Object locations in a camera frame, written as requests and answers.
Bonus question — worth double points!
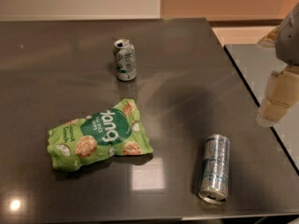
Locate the grey side table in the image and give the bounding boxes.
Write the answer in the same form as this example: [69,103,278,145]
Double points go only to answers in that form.
[224,44,299,171]

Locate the silver blue energy drink can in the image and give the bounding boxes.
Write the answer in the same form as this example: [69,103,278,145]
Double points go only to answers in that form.
[197,134,230,203]

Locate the green white soda can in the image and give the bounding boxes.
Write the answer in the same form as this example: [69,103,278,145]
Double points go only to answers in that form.
[113,38,136,81]

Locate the green rice chip bag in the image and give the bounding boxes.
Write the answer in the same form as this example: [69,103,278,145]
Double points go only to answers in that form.
[47,99,153,172]

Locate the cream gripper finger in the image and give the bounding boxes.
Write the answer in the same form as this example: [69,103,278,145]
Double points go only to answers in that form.
[257,26,279,49]
[256,64,299,127]

